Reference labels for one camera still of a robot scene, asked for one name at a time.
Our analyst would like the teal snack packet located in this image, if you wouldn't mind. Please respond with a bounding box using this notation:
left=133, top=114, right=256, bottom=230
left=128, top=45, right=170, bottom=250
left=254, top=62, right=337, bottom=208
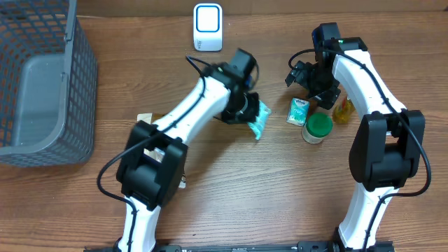
left=247, top=101, right=272, bottom=141

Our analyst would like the yellow dish soap bottle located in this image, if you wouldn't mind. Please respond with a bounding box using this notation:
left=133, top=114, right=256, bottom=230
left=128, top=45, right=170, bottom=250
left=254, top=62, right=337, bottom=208
left=332, top=96, right=356, bottom=124

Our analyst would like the teal tissue pack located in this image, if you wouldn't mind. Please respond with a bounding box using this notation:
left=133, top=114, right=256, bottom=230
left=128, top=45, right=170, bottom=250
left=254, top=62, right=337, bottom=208
left=286, top=98, right=309, bottom=127

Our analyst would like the green lid jar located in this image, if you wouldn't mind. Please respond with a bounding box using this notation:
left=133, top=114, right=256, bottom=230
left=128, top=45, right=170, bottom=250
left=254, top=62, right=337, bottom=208
left=302, top=113, right=333, bottom=144

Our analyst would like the brown snack wrapper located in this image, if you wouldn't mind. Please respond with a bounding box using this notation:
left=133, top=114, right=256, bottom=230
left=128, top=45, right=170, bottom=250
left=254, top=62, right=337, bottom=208
left=136, top=113, right=186, bottom=189

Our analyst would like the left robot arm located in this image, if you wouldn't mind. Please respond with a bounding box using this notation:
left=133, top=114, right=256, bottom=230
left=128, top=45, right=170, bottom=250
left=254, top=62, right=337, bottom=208
left=114, top=49, right=260, bottom=251

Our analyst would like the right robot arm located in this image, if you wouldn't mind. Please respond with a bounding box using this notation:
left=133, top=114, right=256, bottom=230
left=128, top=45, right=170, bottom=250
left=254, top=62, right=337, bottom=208
left=285, top=22, right=431, bottom=251

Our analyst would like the white barcode scanner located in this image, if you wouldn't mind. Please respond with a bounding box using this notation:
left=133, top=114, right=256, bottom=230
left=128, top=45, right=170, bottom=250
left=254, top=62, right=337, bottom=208
left=193, top=3, right=223, bottom=52

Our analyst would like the grey plastic mesh basket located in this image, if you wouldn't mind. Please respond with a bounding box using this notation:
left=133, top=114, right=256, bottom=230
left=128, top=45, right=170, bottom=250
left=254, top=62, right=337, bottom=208
left=1, top=0, right=98, bottom=167

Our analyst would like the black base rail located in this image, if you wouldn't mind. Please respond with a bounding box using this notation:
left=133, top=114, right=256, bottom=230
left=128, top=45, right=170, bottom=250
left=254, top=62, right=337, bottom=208
left=84, top=241, right=396, bottom=252

